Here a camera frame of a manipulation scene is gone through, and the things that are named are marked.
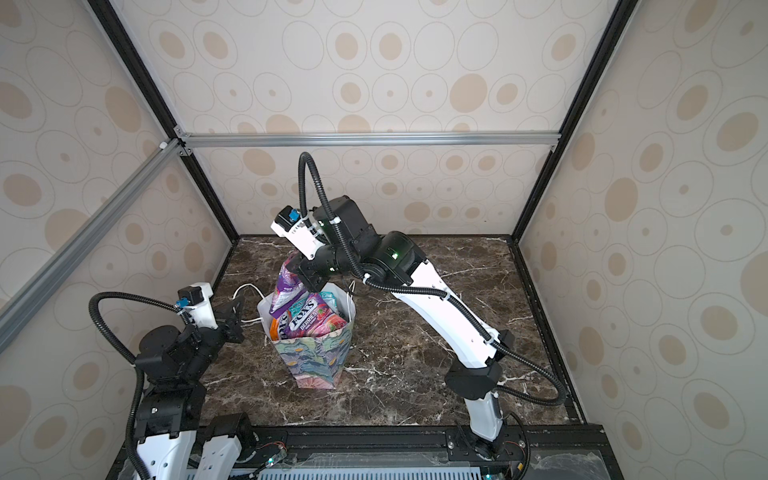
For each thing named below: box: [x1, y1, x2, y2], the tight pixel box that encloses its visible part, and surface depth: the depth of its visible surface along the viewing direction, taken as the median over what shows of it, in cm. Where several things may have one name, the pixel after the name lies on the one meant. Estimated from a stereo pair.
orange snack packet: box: [269, 317, 280, 341], surface depth 75 cm
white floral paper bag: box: [257, 282, 356, 389], surface depth 73 cm
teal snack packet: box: [319, 291, 338, 309], surface depth 81 cm
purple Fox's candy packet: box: [269, 258, 309, 318], surface depth 62 cm
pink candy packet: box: [284, 293, 349, 338], surface depth 75 cm
